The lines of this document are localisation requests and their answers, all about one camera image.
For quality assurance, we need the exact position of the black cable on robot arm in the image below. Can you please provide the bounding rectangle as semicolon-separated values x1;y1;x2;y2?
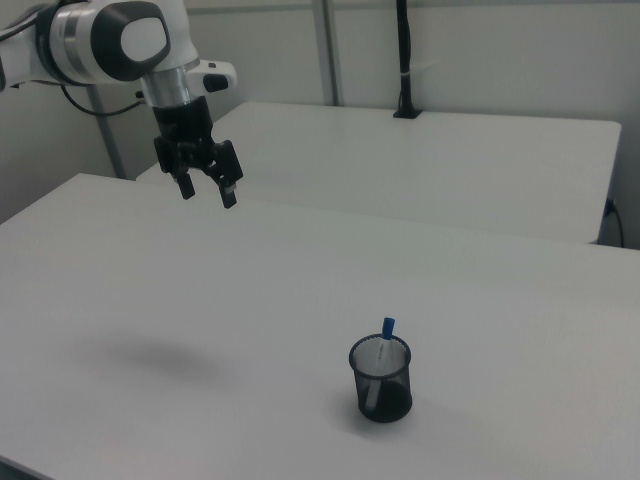
59;82;153;118

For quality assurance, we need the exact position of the white marker with blue cap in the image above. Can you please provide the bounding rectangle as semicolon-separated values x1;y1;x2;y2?
366;315;398;409

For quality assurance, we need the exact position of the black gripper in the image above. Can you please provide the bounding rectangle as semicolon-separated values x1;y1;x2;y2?
151;93;245;210

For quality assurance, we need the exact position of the white rectangular table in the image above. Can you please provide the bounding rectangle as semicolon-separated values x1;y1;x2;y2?
135;100;623;246

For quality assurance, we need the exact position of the white cable tie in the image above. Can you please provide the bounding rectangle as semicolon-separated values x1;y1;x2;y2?
399;59;439;81

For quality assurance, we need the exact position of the black mesh pen cup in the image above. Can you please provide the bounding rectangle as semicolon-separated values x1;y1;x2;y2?
347;334;415;425

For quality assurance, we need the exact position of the black pole with clamp base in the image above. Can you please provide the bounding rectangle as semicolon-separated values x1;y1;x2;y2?
392;0;425;120

